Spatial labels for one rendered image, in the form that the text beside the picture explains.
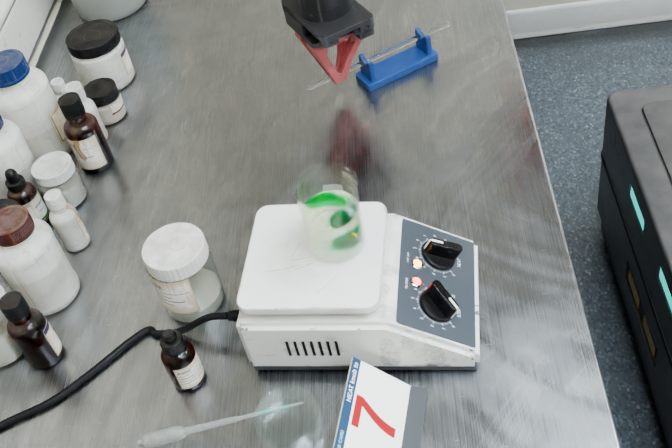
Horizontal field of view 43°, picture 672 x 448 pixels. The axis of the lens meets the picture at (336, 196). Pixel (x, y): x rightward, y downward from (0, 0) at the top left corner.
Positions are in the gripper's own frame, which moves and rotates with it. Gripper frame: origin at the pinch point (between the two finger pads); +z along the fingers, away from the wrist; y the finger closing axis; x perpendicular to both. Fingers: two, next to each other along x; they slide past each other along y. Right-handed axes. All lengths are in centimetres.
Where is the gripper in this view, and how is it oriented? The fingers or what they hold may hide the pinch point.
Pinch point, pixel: (338, 74)
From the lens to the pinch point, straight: 101.1
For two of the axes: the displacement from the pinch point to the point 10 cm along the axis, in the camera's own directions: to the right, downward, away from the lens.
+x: 8.6, -4.4, 2.6
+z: 1.5, 7.1, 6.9
